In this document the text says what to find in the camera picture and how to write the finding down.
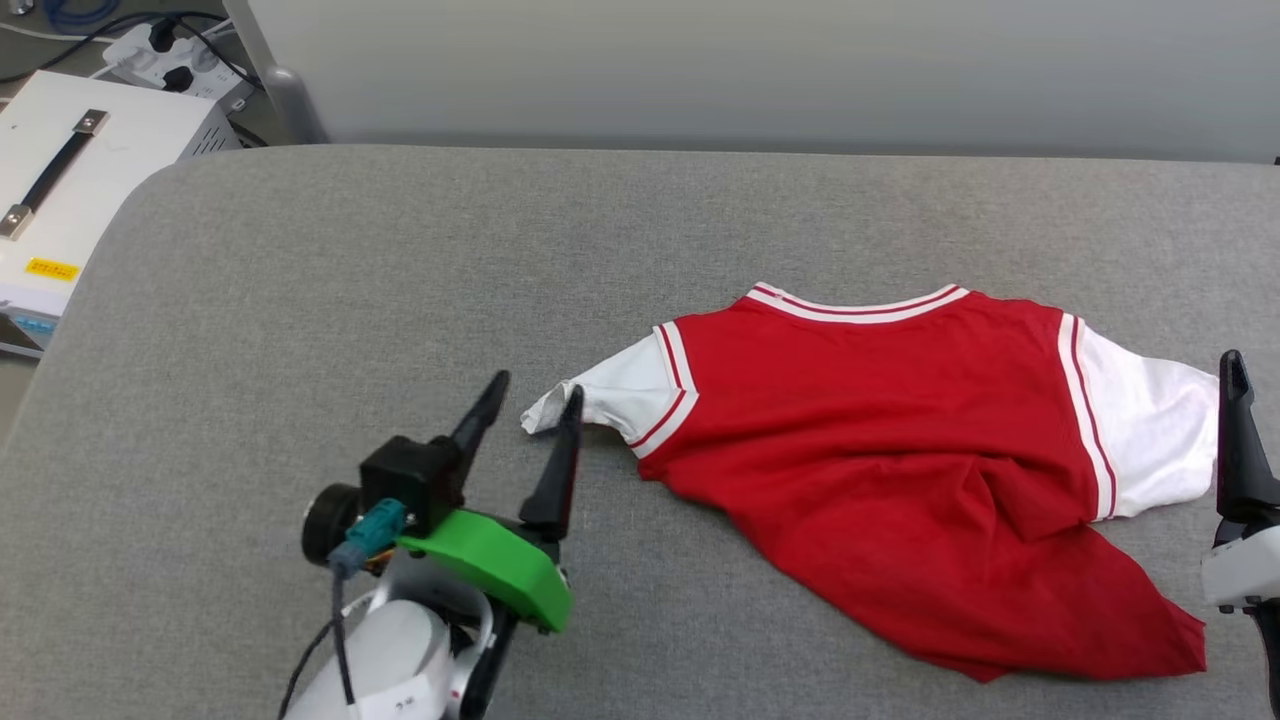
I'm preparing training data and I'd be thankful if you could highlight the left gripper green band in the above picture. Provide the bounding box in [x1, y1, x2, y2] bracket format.
[385, 369, 586, 717]

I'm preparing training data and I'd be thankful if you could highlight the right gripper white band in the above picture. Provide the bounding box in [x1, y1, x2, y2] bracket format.
[1200, 349, 1280, 720]

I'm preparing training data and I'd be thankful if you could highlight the red and white shirt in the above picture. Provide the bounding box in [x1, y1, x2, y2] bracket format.
[521, 282, 1223, 684]

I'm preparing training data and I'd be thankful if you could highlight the light grey partition screen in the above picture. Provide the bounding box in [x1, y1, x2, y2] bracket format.
[222, 0, 1280, 164]

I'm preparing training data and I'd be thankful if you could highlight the white equipment box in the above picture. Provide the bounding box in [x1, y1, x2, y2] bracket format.
[0, 70, 243, 359]

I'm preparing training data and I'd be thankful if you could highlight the white power strip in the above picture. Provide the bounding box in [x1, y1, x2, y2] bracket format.
[103, 20, 256, 106]

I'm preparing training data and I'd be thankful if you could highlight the black cable teal connector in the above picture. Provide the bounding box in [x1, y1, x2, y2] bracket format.
[278, 500, 409, 720]

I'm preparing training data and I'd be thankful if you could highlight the black strap handle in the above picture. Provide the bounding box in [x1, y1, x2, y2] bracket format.
[0, 108, 111, 241]

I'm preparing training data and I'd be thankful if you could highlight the blue coiled cable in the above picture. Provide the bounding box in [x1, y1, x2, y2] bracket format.
[42, 0, 123, 28]

